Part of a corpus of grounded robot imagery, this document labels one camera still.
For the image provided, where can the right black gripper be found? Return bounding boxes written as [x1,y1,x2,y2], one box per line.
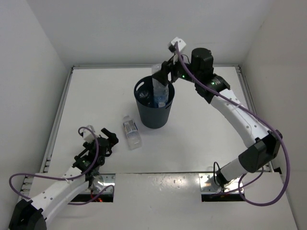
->
[152,51,200,86]

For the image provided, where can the clear crushed bottle blue cap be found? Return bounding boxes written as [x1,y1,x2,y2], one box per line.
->
[151,64,168,107]

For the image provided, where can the clear bottle white grey label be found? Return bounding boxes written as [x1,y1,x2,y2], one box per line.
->
[123,115,142,150]

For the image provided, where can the blue label bottle white cap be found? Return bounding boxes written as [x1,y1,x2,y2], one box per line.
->
[136,90,153,107]

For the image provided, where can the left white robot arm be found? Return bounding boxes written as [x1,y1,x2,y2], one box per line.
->
[8,126,119,230]

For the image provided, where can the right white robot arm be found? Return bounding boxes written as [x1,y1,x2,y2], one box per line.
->
[152,48,282,187]

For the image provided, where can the dark grey plastic bin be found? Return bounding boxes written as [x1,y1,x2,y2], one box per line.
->
[133,76,175,129]

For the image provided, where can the white front cover board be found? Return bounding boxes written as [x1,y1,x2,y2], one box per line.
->
[48,173,296,230]

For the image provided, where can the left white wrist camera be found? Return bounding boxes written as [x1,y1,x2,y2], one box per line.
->
[80,125,97,143]

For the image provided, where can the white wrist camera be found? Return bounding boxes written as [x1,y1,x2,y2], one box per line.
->
[80,125,97,143]
[168,37,187,64]

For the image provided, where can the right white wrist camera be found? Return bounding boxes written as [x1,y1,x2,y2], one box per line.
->
[168,37,187,64]

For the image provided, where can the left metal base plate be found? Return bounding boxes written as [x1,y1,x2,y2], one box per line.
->
[90,174,116,194]

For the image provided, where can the metal base plate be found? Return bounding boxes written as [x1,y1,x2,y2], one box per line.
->
[90,174,116,194]
[199,173,243,195]

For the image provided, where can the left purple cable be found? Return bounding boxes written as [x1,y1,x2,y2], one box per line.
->
[9,126,115,205]

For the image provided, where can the purple cable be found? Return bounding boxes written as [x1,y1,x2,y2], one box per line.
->
[9,126,115,205]
[174,41,291,206]

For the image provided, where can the left aluminium frame rail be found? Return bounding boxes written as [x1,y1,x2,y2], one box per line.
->
[39,66,74,173]

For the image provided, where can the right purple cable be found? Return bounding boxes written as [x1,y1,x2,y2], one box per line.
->
[174,41,291,206]

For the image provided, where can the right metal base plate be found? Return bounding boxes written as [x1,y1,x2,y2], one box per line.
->
[199,173,243,195]

